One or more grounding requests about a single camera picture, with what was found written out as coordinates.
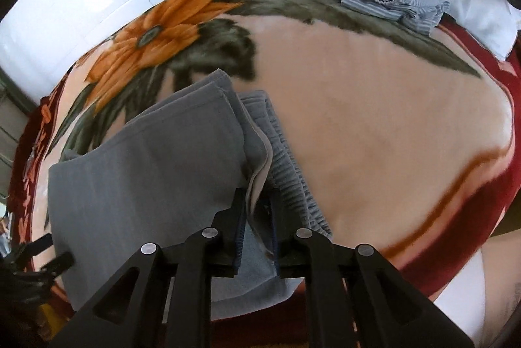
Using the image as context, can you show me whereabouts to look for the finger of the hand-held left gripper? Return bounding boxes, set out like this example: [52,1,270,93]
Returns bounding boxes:
[36,254,76,279]
[16,234,53,257]

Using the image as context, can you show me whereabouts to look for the floral red blanket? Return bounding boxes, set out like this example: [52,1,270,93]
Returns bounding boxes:
[8,0,521,316]

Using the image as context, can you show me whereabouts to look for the grey pants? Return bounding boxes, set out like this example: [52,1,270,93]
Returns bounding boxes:
[48,69,334,320]

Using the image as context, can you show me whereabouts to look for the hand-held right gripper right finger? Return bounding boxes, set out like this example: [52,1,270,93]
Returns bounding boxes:
[269,195,475,348]

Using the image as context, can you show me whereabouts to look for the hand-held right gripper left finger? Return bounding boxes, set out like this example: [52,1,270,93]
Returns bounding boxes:
[49,187,247,348]

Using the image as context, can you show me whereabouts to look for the white pillow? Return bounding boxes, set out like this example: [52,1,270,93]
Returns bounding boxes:
[433,0,521,62]

